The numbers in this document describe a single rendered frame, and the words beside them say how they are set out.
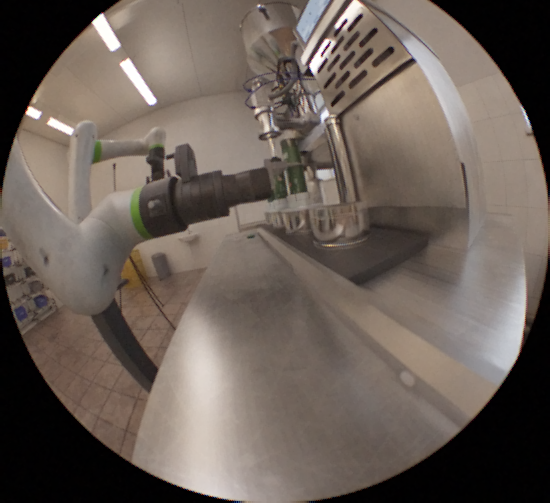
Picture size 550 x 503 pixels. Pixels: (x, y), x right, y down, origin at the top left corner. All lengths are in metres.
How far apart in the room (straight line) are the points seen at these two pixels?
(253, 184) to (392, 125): 0.19
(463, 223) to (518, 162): 1.43
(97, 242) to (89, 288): 0.06
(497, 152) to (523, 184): 0.29
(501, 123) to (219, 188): 1.68
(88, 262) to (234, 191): 0.21
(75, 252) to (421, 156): 0.36
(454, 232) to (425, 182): 0.06
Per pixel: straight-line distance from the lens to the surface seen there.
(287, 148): 0.29
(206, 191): 0.23
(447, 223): 0.19
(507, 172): 1.59
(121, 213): 0.29
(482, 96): 1.69
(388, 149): 0.20
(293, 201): 0.27
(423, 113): 0.18
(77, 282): 0.22
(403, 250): 0.15
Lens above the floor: 1.08
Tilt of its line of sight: 7 degrees down
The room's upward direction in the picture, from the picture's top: 11 degrees counter-clockwise
